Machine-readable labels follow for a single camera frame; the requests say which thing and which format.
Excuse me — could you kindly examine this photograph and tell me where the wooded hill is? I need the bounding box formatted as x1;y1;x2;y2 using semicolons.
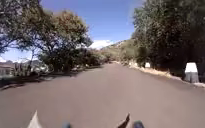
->
99;39;134;63

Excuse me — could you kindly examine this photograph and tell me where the grey asphalt road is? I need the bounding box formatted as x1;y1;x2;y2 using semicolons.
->
0;62;205;128

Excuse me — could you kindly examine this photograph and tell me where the white marker stone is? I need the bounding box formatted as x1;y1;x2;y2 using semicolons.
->
184;62;200;84
144;62;152;69

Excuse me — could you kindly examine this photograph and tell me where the row of trees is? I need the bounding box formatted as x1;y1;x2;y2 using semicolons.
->
0;0;108;76
119;0;205;83

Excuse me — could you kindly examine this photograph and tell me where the robot's own part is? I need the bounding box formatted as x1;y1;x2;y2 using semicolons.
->
61;122;72;128
132;120;145;128

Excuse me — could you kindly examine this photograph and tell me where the building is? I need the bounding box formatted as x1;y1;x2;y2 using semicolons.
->
0;59;16;79

